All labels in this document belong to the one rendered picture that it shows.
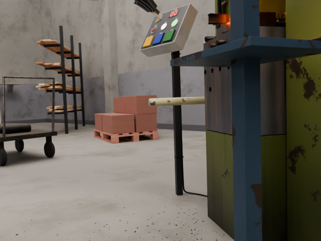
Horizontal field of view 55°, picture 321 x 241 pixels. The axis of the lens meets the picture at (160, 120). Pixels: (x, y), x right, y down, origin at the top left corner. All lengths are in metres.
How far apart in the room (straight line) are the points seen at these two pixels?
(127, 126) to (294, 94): 3.66
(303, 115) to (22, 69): 10.22
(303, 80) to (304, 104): 0.09
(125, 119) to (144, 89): 2.37
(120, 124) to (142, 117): 0.36
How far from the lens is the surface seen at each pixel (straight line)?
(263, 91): 1.34
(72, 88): 7.58
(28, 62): 11.13
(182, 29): 1.88
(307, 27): 1.31
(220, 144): 1.48
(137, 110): 4.78
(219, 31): 1.63
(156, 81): 6.72
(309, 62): 1.28
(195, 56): 0.91
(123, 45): 7.64
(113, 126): 4.68
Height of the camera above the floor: 0.63
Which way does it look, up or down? 4 degrees down
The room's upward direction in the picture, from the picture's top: 2 degrees counter-clockwise
